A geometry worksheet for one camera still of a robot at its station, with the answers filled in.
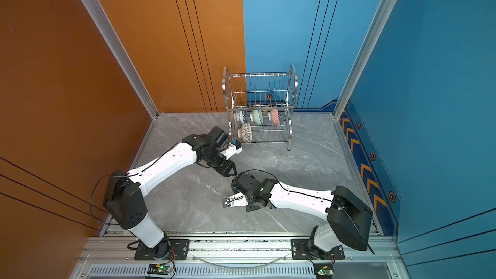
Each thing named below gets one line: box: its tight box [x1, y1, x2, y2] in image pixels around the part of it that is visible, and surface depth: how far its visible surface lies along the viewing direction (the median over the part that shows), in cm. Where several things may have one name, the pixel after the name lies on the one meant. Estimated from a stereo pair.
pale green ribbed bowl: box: [249, 109, 265, 126], surface depth 105 cm
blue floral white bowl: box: [235, 109, 248, 125], surface depth 105 cm
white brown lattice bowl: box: [237, 122, 252, 144], surface depth 98 cm
